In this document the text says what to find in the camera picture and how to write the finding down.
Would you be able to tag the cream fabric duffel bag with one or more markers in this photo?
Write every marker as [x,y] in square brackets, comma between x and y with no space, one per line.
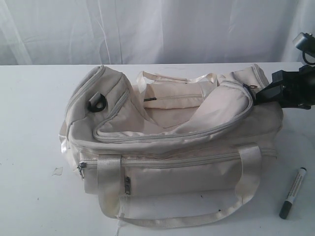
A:
[169,151]

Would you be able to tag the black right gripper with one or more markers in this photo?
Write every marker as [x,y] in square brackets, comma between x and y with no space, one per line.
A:
[292,89]

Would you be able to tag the white backdrop curtain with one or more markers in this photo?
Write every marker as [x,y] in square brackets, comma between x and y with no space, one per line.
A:
[151,31]

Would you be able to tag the white marker black cap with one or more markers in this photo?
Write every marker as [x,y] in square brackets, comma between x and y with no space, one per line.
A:
[288,203]

